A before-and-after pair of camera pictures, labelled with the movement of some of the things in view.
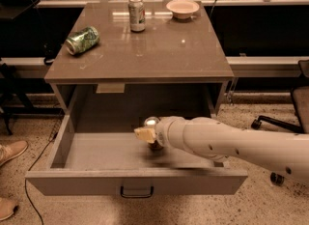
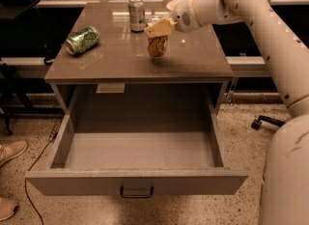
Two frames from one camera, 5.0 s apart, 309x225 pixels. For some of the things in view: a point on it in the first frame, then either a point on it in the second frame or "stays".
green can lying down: [82, 41] stays
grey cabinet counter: [169, 51] stays
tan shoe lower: [6, 209] stays
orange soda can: [151, 123] to [157, 45]
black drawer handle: [136, 196] stays
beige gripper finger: [146, 133] to [161, 27]
